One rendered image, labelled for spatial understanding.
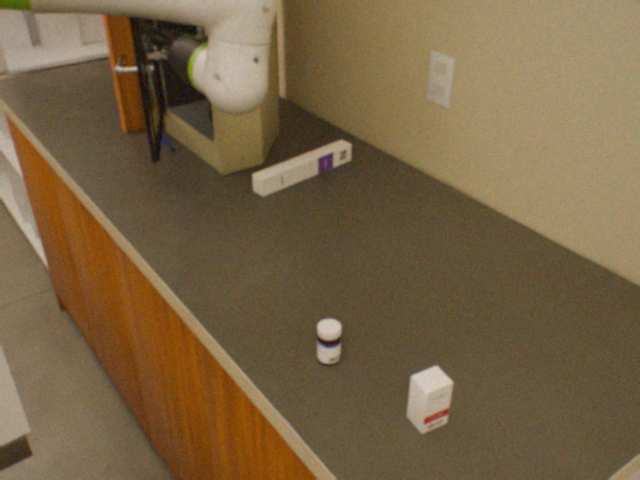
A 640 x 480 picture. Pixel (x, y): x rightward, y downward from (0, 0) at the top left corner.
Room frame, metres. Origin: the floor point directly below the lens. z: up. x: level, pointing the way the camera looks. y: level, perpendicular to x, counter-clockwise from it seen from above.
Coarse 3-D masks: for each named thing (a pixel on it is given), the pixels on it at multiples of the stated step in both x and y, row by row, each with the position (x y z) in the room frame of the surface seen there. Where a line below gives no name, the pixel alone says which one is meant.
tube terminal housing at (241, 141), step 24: (168, 120) 1.62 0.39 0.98; (216, 120) 1.40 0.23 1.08; (240, 120) 1.42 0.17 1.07; (264, 120) 1.49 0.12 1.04; (192, 144) 1.52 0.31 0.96; (216, 144) 1.41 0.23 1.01; (240, 144) 1.42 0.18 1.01; (264, 144) 1.48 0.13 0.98; (216, 168) 1.42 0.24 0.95; (240, 168) 1.42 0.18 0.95
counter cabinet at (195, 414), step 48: (48, 192) 1.75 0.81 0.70; (48, 240) 1.92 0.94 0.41; (96, 240) 1.40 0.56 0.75; (96, 288) 1.49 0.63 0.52; (144, 288) 1.14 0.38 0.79; (96, 336) 1.62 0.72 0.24; (144, 336) 1.20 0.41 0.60; (192, 336) 0.95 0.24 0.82; (144, 384) 1.26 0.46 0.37; (192, 384) 0.98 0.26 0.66; (192, 432) 1.01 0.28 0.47; (240, 432) 0.81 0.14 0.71
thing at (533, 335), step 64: (64, 128) 1.67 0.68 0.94; (320, 128) 1.67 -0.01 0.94; (128, 192) 1.30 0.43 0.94; (192, 192) 1.31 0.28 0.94; (320, 192) 1.31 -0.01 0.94; (384, 192) 1.31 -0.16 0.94; (448, 192) 1.31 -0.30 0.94; (192, 256) 1.05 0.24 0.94; (256, 256) 1.05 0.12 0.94; (320, 256) 1.05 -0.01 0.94; (384, 256) 1.05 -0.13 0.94; (448, 256) 1.05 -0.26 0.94; (512, 256) 1.05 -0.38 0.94; (576, 256) 1.05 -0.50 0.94; (192, 320) 0.86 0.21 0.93; (256, 320) 0.85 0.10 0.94; (320, 320) 0.85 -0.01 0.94; (384, 320) 0.85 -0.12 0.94; (448, 320) 0.85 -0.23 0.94; (512, 320) 0.85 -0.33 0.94; (576, 320) 0.85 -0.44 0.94; (256, 384) 0.70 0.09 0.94; (320, 384) 0.70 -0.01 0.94; (384, 384) 0.70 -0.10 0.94; (512, 384) 0.70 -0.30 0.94; (576, 384) 0.71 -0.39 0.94; (320, 448) 0.58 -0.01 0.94; (384, 448) 0.58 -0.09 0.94; (448, 448) 0.59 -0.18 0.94; (512, 448) 0.59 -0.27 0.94; (576, 448) 0.59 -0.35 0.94
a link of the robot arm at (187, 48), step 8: (200, 32) 1.16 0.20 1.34; (184, 40) 1.17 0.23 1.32; (192, 40) 1.16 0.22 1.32; (200, 40) 1.15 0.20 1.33; (184, 48) 1.15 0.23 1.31; (192, 48) 1.13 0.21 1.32; (176, 56) 1.15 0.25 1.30; (184, 56) 1.13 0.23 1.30; (176, 64) 1.15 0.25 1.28; (184, 64) 1.13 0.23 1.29; (184, 72) 1.13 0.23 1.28; (184, 80) 1.15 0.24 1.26
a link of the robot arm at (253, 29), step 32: (32, 0) 0.98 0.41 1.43; (64, 0) 0.99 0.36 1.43; (96, 0) 1.00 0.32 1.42; (128, 0) 1.01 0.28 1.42; (160, 0) 1.02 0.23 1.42; (192, 0) 1.02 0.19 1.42; (224, 0) 1.03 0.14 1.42; (256, 0) 1.04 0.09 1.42; (224, 32) 1.04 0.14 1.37; (256, 32) 1.04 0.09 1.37
